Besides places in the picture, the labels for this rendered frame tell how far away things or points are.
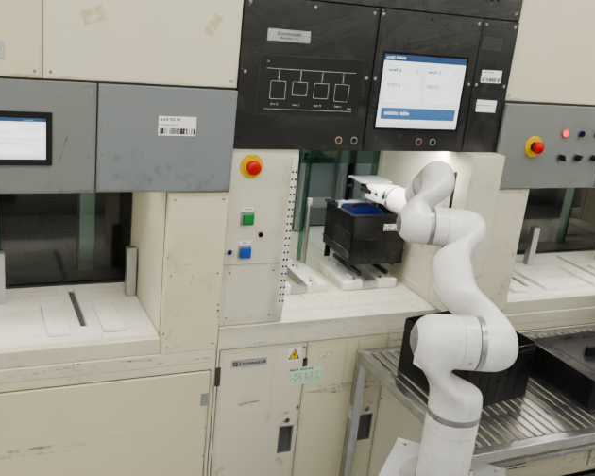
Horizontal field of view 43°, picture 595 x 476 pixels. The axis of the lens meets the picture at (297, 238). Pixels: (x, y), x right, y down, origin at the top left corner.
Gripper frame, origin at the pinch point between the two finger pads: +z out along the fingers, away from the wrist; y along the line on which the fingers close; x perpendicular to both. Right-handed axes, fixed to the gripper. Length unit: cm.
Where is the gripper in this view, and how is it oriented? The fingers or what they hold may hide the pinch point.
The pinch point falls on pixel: (370, 185)
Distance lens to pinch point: 265.2
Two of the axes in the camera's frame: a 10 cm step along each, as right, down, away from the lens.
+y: 9.1, -0.3, 4.1
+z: -4.0, -3.2, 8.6
